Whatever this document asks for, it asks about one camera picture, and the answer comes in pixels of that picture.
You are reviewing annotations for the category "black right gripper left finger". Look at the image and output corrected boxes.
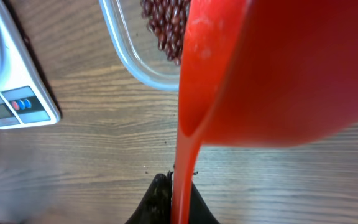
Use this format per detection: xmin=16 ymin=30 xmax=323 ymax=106
xmin=126 ymin=171 xmax=173 ymax=224

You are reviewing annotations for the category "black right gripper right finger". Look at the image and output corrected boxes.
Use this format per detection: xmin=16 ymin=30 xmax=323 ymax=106
xmin=190 ymin=183 xmax=219 ymax=224

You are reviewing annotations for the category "red measuring scoop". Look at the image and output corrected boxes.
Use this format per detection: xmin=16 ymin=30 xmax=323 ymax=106
xmin=171 ymin=1 xmax=358 ymax=223

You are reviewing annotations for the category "white digital kitchen scale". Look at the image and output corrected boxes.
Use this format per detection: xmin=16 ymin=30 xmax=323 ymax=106
xmin=0 ymin=1 xmax=61 ymax=129

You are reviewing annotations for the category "clear plastic container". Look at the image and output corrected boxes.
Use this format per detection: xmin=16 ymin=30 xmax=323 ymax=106
xmin=99 ymin=0 xmax=180 ymax=91

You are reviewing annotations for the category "red adzuki beans pile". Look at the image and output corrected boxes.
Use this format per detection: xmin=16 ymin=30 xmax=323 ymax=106
xmin=140 ymin=0 xmax=191 ymax=66

